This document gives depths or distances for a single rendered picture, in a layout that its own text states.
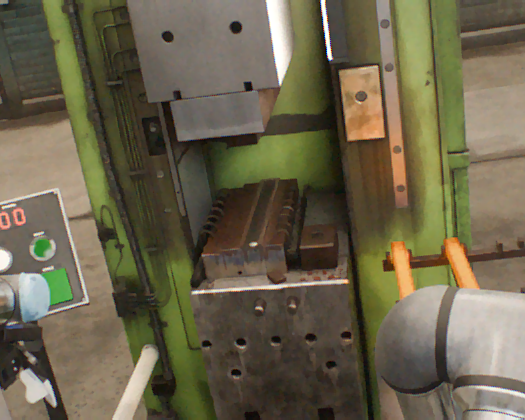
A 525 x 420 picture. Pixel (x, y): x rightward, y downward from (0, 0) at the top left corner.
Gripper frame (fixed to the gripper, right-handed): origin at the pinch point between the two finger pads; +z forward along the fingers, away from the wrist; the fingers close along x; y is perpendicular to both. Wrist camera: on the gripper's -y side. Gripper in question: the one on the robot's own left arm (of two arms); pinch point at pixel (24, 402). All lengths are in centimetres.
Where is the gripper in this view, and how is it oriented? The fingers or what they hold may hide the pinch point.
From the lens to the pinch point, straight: 154.3
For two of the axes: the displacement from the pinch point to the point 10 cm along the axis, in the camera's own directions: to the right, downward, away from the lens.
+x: 9.5, -0.3, -3.2
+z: 1.6, 9.1, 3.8
